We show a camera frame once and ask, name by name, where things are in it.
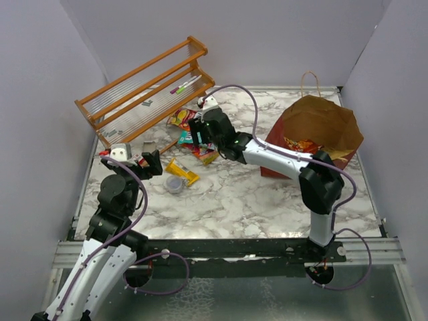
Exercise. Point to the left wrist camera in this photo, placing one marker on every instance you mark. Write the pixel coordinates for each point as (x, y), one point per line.
(120, 152)

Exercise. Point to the orange wooden rack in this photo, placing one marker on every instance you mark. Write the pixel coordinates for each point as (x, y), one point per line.
(127, 107)

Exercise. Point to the red brown paper bag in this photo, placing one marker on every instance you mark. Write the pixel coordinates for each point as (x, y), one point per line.
(315, 118)

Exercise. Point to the orange fruit candy bag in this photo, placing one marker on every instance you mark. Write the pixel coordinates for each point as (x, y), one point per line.
(206, 156)

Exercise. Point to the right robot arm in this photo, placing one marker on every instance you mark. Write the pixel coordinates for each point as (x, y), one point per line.
(318, 178)

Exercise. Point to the small clear plastic cup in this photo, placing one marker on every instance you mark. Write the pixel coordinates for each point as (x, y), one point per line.
(174, 184)

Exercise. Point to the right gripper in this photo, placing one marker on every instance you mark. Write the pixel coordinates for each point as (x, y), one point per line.
(196, 128)

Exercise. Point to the beige snack packet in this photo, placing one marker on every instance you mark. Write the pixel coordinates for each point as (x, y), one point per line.
(339, 155)

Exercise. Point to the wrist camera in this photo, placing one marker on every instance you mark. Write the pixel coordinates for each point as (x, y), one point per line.
(205, 104)
(120, 152)

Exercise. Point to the small red white box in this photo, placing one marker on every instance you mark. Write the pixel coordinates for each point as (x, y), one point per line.
(138, 158)

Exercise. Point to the teal Fox's candy bag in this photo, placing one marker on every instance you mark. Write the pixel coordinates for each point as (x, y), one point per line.
(186, 138)

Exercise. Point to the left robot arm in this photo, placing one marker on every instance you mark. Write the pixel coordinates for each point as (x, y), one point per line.
(111, 244)

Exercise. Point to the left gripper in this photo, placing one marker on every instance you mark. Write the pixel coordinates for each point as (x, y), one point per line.
(154, 165)

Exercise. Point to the yellow snack bar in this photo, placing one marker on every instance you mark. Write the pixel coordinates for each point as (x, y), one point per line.
(176, 168)

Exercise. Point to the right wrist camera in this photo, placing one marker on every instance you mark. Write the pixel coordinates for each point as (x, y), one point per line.
(205, 104)

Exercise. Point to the black mounting rail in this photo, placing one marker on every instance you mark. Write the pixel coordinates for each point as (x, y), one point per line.
(231, 258)

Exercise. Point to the red rice cracker bag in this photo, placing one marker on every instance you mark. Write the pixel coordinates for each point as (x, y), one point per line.
(303, 146)

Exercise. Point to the small grey open box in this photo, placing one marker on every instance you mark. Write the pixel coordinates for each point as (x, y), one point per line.
(149, 147)

